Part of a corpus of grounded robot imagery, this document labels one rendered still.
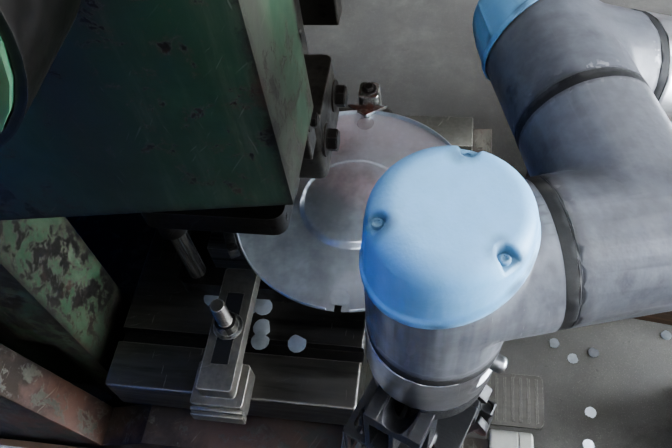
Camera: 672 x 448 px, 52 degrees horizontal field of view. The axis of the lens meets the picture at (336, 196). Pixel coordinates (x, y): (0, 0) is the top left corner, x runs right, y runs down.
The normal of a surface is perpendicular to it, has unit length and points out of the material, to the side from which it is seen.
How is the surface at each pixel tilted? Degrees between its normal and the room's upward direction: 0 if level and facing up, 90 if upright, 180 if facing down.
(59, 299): 90
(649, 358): 0
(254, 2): 90
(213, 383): 0
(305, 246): 0
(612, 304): 76
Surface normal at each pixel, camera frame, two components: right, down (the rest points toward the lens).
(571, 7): 0.07, -0.60
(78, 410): 0.91, -0.11
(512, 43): -0.81, -0.24
